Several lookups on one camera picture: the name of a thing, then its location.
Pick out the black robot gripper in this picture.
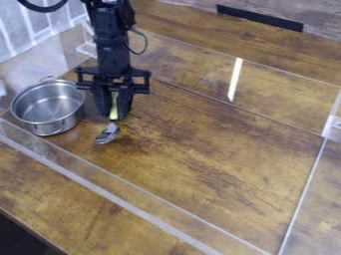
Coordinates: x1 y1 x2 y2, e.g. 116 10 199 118
76 0 152 120

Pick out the green handled metal spoon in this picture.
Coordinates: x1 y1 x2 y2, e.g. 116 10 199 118
96 96 121 144

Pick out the clear acrylic triangle stand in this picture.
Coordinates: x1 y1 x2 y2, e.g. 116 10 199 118
77 22 98 59

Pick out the small stainless steel pot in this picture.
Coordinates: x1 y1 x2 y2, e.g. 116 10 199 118
11 78 86 136

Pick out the black bar on table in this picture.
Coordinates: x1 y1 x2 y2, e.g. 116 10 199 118
216 4 304 32

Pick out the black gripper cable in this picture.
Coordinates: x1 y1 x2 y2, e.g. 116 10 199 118
126 27 150 56

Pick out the clear acrylic enclosure wall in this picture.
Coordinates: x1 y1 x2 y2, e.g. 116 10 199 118
0 118 271 255

